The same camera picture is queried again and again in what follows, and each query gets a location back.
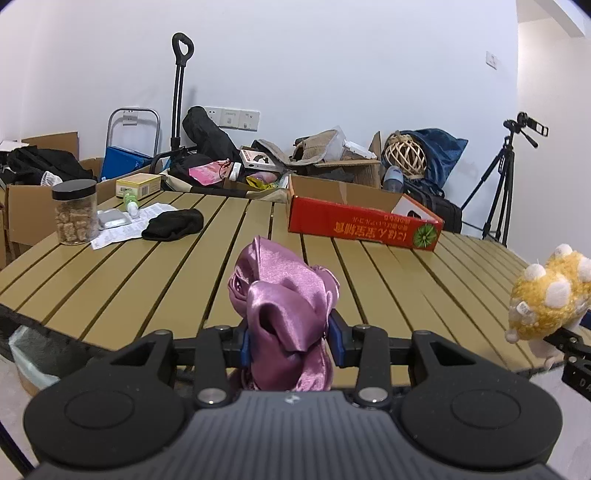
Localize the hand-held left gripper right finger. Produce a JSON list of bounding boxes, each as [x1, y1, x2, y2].
[[328, 316, 476, 409]]

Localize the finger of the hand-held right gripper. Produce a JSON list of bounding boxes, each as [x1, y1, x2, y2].
[[544, 325, 591, 402]]

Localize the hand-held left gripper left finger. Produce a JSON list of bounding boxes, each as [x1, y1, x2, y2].
[[111, 323, 252, 409]]

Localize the purple satin cloth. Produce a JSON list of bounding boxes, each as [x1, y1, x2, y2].
[[227, 235, 341, 392]]

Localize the yellow and white plush toy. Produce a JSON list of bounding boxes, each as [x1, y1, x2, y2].
[[504, 244, 591, 370]]

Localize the tan slatted folding table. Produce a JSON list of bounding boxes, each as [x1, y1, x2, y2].
[[0, 189, 550, 476]]

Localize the red cardboard box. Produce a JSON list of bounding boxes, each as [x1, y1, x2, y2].
[[287, 174, 445, 252]]

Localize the black knit hat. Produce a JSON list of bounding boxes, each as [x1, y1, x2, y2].
[[141, 209, 205, 241]]

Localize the black luggage bag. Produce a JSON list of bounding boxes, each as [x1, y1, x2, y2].
[[404, 180, 463, 234]]

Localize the yellow snack packet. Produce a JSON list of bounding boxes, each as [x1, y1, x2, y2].
[[245, 173, 278, 191]]

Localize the white paper leaflet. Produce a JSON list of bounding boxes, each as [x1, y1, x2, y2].
[[90, 203, 178, 251]]

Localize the blue water bottle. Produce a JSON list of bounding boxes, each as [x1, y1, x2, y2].
[[382, 165, 406, 193]]

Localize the pink packet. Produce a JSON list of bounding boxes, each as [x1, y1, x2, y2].
[[189, 161, 230, 185]]

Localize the silver blister pack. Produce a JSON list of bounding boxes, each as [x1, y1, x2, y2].
[[96, 209, 131, 230]]

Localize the pink box with black picture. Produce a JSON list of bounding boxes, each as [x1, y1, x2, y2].
[[239, 148, 282, 171]]

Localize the yellow green carton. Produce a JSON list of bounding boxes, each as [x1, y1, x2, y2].
[[115, 174, 162, 199]]

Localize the white box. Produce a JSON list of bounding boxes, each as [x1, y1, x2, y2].
[[344, 140, 377, 160]]

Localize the black tripod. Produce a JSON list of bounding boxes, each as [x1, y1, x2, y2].
[[460, 134, 516, 245]]

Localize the wicker ball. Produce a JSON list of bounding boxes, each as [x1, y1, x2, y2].
[[383, 132, 426, 178]]

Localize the beige fabric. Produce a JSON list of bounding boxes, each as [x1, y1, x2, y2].
[[252, 130, 347, 164]]

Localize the clear jar with black lid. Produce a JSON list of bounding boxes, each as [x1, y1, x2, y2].
[[52, 179, 99, 246]]

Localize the blue bag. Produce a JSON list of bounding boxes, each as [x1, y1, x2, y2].
[[406, 128, 468, 190]]

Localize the long black bag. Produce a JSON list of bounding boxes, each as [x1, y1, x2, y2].
[[181, 106, 241, 160]]

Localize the blue crate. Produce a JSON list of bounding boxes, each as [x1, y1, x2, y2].
[[100, 145, 153, 181]]

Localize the black jacket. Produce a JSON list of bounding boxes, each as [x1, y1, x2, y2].
[[7, 147, 95, 185]]

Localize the white wall socket panel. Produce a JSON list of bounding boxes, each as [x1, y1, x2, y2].
[[203, 106, 260, 131]]

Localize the folding wagon with black handle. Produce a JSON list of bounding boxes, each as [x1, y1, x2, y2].
[[150, 33, 291, 204]]

